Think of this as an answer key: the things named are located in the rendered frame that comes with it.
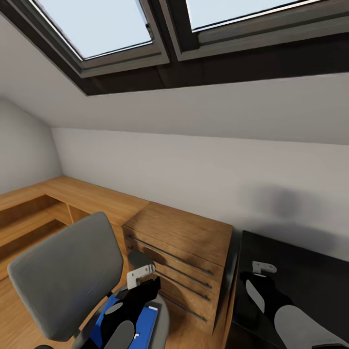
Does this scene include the folder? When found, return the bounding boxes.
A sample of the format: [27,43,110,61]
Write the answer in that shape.
[89,295,158,349]

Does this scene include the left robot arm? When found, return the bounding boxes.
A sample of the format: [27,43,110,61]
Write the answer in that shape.
[81,264,161,349]

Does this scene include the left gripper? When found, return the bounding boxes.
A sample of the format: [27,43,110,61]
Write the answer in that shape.
[120,276,161,310]

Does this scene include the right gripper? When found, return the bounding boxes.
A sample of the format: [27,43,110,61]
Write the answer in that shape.
[239,271,275,286]

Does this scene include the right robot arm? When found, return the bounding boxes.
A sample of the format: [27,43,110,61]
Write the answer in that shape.
[239,261,349,349]

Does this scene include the swivel chair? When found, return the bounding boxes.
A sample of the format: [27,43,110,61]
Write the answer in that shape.
[7,211,170,349]

